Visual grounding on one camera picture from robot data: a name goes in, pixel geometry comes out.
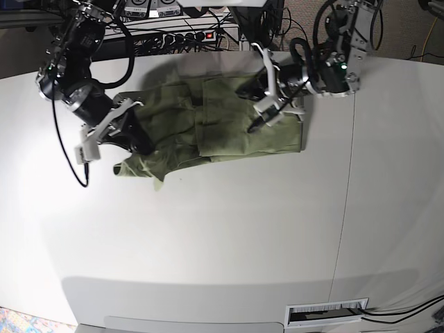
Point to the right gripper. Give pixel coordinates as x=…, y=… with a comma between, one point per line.
x=120, y=127

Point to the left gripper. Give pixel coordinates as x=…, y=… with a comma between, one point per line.
x=286, y=83

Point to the green T-shirt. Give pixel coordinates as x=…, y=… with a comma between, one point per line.
x=201, y=120

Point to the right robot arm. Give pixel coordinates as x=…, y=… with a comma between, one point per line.
x=67, y=77

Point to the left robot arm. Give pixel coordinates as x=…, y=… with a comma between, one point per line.
x=329, y=65

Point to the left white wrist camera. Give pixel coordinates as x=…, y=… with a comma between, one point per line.
x=268, y=112

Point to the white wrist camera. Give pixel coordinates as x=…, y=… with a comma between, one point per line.
x=268, y=112
x=87, y=151

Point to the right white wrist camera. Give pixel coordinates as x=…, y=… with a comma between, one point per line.
x=87, y=151

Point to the black power strip red switch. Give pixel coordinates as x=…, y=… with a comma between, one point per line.
x=159, y=43

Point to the table cable grommet slot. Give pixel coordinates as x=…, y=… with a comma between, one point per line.
x=324, y=314

